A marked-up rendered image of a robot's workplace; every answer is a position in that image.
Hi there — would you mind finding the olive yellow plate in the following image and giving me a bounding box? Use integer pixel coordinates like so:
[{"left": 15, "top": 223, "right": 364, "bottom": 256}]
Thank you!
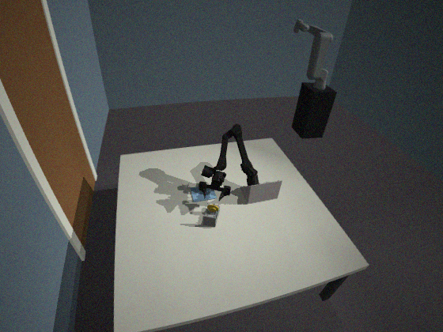
[{"left": 207, "top": 205, "right": 219, "bottom": 212}]

